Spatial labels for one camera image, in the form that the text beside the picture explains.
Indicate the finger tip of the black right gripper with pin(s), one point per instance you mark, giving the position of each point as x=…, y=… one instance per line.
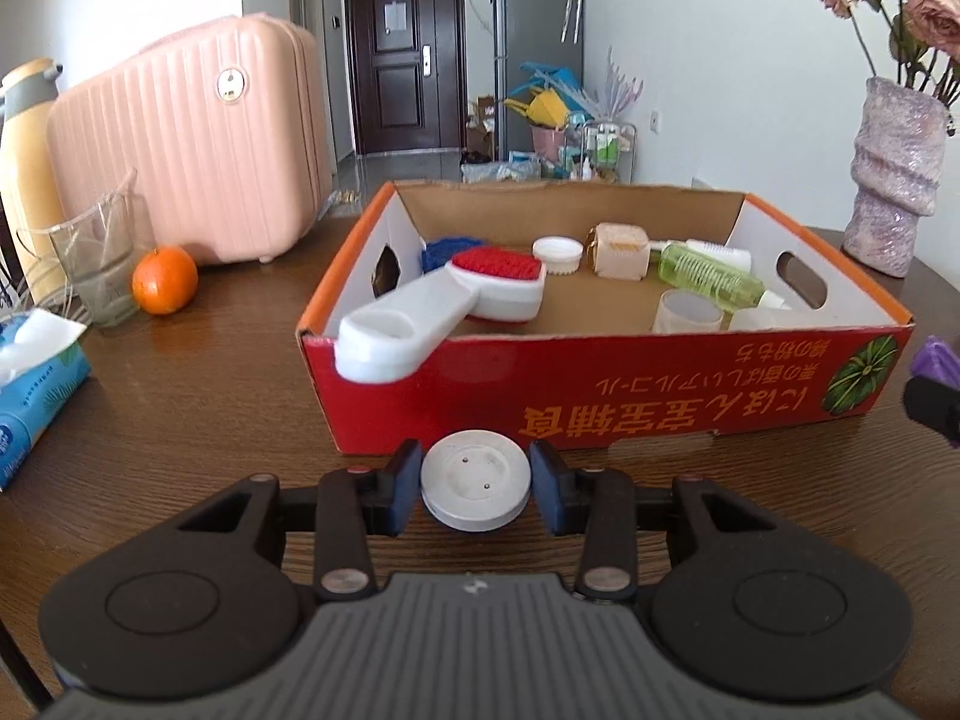
x=934, y=405

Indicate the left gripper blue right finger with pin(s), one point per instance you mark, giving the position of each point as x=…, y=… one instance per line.
x=563, y=495

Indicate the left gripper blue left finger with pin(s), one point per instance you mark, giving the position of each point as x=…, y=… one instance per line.
x=387, y=496

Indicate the white round disc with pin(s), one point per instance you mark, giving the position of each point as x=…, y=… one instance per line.
x=475, y=481

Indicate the red white lint brush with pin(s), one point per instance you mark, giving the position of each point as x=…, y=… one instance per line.
x=388, y=340

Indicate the blue plastic lid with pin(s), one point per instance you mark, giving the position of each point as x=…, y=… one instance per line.
x=435, y=254

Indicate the clear tape roll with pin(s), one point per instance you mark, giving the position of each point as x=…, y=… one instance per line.
x=684, y=313

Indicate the white ridged cap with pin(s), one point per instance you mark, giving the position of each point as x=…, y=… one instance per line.
x=559, y=255

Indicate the green spray bottle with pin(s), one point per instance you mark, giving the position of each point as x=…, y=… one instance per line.
x=730, y=288

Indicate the red cardboard box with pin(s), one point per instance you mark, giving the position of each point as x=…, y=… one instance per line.
x=589, y=370

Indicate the pink textured vase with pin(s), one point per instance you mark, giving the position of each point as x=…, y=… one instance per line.
x=897, y=164

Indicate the orange fruit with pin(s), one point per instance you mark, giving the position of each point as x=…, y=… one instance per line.
x=164, y=281

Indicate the metal storage cart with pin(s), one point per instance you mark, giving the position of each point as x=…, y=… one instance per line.
x=600, y=151

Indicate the dried pink flowers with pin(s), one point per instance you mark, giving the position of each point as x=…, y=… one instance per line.
x=914, y=43

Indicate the clear glass cup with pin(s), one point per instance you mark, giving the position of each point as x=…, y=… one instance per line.
x=82, y=268

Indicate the pink suitcase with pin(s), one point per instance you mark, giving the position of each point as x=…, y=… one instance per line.
x=220, y=132

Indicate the blue tissue pack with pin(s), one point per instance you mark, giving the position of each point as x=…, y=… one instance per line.
x=43, y=364

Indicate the dark brown door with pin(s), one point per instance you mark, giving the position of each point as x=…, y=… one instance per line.
x=409, y=74

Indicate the grey refrigerator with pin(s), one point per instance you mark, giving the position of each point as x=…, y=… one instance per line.
x=526, y=32

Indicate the yellow thermos jug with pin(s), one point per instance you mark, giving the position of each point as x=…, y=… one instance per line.
x=29, y=194

